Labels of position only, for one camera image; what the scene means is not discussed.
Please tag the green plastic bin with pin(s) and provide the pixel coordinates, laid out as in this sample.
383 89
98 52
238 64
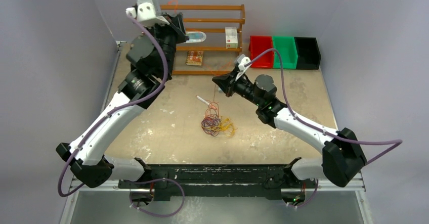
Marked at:
286 46

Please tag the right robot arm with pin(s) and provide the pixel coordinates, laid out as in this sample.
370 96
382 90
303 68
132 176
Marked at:
340 160

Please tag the wooden shelf rack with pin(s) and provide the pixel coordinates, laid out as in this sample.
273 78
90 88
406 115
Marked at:
212 20

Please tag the black plastic bin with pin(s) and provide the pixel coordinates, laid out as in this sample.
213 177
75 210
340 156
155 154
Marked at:
308 53

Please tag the blue oval packaged item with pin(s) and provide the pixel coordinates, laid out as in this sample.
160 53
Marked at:
195 37

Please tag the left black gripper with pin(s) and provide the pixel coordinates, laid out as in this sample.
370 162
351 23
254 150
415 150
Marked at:
175 26

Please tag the white red box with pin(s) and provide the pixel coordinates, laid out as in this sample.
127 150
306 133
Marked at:
231 37

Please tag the white pen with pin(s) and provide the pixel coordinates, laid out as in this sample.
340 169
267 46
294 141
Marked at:
203 100

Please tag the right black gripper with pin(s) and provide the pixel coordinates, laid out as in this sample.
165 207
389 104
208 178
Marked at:
227 83

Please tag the orange small notebook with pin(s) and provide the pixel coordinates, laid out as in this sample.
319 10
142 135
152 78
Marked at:
194 58

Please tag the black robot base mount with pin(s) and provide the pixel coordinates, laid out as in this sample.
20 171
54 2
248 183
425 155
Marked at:
270 181

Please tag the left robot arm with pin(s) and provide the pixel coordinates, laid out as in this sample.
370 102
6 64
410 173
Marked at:
152 61

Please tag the aluminium rail frame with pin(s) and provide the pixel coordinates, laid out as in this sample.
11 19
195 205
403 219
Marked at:
329 204

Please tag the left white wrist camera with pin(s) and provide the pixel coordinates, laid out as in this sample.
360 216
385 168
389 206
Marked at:
147 12

